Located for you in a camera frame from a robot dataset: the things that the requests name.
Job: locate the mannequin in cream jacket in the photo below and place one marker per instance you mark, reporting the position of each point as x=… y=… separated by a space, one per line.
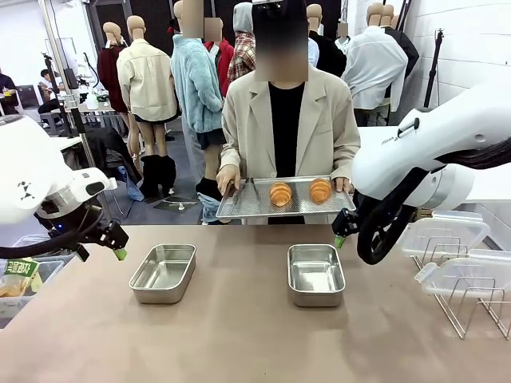
x=145 y=80

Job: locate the mannequin in white shirt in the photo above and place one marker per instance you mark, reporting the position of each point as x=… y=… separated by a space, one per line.
x=375 y=64

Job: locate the golden croissant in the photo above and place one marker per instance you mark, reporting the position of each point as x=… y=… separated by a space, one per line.
x=280 y=194
x=320 y=191

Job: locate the mannequin in black coat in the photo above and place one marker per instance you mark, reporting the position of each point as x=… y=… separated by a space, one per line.
x=409 y=52

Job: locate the green snack bag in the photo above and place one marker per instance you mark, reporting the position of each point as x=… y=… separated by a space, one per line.
x=20 y=269

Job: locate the person's left hand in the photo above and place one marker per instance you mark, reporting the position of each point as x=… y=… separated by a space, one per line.
x=343 y=184

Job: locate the black jacket on chair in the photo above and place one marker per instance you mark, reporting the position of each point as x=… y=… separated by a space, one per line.
x=108 y=147

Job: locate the perforated metal baking tray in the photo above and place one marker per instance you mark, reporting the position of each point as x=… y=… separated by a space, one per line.
x=255 y=205

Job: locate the clear plastic storage bin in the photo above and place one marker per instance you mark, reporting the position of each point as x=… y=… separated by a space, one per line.
x=48 y=271

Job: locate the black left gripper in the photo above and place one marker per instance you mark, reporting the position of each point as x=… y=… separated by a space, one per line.
x=112 y=234

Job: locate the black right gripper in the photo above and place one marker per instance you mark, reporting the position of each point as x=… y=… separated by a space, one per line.
x=346 y=223

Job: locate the mannequin base plate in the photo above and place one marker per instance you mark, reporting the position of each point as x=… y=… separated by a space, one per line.
x=175 y=205

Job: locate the person in beige blazer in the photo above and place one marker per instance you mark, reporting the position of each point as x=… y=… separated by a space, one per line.
x=319 y=131

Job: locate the seated background person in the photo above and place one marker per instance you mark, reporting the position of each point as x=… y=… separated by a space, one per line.
x=50 y=91

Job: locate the mannequin in red jacket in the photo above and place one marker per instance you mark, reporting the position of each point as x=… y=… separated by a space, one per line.
x=224 y=60

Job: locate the person's right hand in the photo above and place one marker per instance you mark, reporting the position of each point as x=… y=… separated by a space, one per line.
x=226 y=178

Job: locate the mannequin in blue shirt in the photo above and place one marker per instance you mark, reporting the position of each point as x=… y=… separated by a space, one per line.
x=313 y=52

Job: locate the mannequin in plaid hooded shirt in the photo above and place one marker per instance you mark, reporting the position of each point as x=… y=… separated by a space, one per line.
x=241 y=56

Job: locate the blue cloth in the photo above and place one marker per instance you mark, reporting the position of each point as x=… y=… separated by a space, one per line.
x=131 y=189

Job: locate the mannequin in black jacket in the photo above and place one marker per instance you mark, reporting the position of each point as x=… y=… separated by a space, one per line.
x=329 y=56

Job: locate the stainless steel rectangular container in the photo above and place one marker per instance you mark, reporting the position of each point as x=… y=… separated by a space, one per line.
x=315 y=275
x=161 y=273

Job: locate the clear plastic container lid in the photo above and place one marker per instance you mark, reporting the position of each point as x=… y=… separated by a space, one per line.
x=471 y=273
x=447 y=229

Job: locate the mannequin in dark red sweater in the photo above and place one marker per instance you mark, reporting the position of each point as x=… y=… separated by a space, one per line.
x=109 y=68

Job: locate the black stand with camera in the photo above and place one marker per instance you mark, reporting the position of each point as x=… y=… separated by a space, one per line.
x=72 y=80

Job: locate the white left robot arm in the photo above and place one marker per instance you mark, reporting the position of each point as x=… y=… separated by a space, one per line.
x=28 y=159

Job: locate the mannequin in light blue fleece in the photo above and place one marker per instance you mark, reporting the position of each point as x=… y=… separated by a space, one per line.
x=195 y=88

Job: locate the jeans and black trousers pile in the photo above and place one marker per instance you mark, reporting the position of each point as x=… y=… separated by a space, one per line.
x=209 y=195

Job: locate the background person in black shirt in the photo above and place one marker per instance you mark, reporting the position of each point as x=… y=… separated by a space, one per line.
x=7 y=85

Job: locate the metal tongs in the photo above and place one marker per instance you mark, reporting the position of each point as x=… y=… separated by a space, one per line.
x=248 y=187

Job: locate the black camera tripod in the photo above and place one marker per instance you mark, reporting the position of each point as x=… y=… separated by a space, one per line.
x=434 y=68

